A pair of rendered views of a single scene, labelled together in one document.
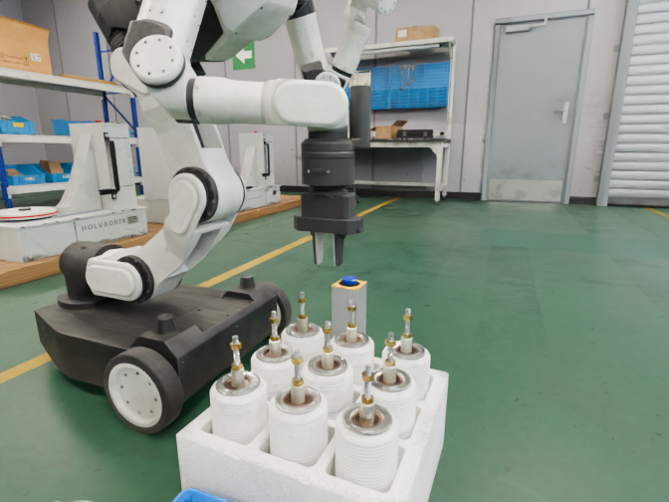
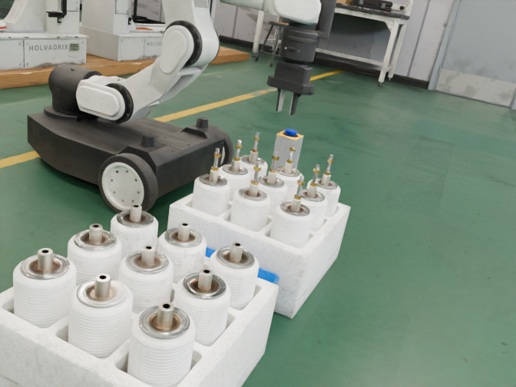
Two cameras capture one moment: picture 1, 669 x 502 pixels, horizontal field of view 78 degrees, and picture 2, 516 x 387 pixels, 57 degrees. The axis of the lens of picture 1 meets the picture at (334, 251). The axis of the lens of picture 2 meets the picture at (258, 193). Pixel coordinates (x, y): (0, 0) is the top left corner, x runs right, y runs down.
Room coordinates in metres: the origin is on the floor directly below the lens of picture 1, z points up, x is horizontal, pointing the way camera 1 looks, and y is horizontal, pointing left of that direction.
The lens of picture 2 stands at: (-0.54, 0.09, 0.72)
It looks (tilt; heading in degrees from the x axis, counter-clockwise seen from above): 23 degrees down; 358
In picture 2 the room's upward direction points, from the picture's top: 10 degrees clockwise
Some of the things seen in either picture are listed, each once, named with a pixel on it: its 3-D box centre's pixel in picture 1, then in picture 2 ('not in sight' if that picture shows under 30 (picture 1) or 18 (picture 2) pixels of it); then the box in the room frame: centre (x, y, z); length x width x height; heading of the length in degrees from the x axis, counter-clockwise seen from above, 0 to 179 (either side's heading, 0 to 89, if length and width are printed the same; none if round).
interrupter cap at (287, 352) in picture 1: (275, 353); (234, 170); (0.74, 0.12, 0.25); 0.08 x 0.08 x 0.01
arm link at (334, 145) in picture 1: (335, 124); (309, 18); (0.70, 0.00, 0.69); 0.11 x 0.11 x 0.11; 89
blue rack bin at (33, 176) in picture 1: (14, 174); not in sight; (4.68, 3.59, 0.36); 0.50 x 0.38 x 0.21; 69
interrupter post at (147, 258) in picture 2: not in sight; (147, 256); (0.20, 0.23, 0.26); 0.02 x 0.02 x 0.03
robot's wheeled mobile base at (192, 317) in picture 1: (148, 301); (121, 124); (1.19, 0.57, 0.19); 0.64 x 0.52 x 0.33; 68
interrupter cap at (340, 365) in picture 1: (328, 365); (270, 182); (0.69, 0.01, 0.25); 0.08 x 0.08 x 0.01
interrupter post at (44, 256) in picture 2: not in sight; (45, 259); (0.13, 0.39, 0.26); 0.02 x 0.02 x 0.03
